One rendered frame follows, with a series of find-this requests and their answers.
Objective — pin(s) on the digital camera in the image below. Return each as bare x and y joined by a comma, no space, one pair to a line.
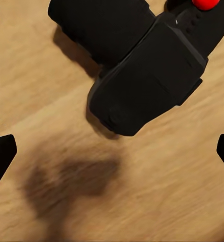
150,63

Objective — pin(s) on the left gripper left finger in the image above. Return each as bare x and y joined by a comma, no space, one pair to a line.
8,150

